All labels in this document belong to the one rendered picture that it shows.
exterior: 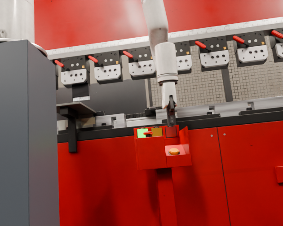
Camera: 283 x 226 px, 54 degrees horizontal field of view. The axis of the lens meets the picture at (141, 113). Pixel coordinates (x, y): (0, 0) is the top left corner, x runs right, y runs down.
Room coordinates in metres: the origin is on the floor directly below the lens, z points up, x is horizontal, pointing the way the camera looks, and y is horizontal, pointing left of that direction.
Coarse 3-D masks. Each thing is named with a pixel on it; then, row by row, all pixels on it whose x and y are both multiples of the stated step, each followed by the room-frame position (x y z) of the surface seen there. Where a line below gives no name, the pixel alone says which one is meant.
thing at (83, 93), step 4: (80, 84) 1.56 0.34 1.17; (84, 84) 1.55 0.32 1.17; (88, 84) 1.56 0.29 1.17; (72, 88) 1.56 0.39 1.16; (76, 88) 1.56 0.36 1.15; (80, 88) 1.56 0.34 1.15; (84, 88) 1.55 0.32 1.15; (88, 88) 1.55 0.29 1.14; (72, 92) 1.56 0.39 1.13; (76, 92) 1.56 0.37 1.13; (80, 92) 1.56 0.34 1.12; (84, 92) 1.55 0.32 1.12; (88, 92) 1.55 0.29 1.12; (72, 96) 1.56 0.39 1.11; (76, 96) 1.56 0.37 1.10; (80, 96) 1.56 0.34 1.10; (84, 96) 1.56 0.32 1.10; (88, 96) 1.56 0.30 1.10; (76, 100) 1.57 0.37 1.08
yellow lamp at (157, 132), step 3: (153, 129) 1.20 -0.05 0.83; (156, 129) 1.21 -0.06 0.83; (159, 129) 1.21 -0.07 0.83; (153, 132) 1.20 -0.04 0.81; (156, 132) 1.21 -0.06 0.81; (159, 132) 1.21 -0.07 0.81; (153, 135) 1.20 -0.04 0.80; (156, 135) 1.21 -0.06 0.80; (159, 135) 1.21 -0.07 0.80; (162, 135) 1.21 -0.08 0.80
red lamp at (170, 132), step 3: (174, 126) 1.21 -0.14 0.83; (168, 129) 1.21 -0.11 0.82; (171, 129) 1.21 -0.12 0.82; (174, 129) 1.21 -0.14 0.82; (168, 132) 1.21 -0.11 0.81; (171, 132) 1.21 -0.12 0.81; (174, 132) 1.21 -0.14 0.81; (168, 135) 1.21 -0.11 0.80; (171, 135) 1.21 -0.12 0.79; (174, 135) 1.21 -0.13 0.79
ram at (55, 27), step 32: (64, 0) 1.53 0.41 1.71; (96, 0) 1.51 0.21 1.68; (128, 0) 1.49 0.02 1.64; (192, 0) 1.44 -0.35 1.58; (224, 0) 1.42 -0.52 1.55; (256, 0) 1.40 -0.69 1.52; (64, 32) 1.54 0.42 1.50; (96, 32) 1.51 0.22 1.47; (128, 32) 1.49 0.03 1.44; (224, 32) 1.43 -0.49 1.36
